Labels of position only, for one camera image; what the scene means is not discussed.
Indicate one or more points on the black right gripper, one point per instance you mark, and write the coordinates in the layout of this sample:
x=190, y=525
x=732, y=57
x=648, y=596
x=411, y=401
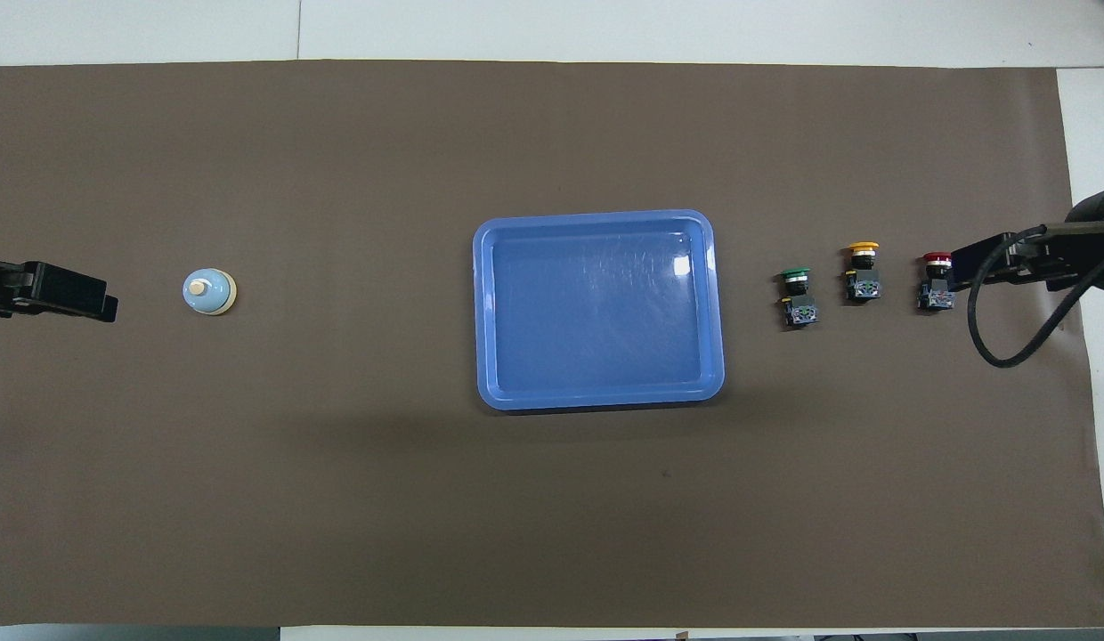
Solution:
x=1037, y=260

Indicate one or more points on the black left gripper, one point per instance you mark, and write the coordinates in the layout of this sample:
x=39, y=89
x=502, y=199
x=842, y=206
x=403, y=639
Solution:
x=4, y=287

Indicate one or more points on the red push button switch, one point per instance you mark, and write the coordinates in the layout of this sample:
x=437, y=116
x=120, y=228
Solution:
x=936, y=283

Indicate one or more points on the yellow push button switch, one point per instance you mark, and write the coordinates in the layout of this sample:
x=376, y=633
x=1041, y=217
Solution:
x=863, y=276

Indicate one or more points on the green push button switch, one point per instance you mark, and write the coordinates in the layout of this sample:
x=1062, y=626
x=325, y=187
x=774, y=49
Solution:
x=798, y=298

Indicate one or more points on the light blue call bell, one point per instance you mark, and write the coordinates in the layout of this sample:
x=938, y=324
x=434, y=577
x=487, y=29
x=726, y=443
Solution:
x=208, y=292

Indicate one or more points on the blue plastic tray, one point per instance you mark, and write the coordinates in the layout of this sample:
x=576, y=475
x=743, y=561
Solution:
x=596, y=312

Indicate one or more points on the brown table mat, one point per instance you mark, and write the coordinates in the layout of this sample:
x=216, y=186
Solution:
x=338, y=499

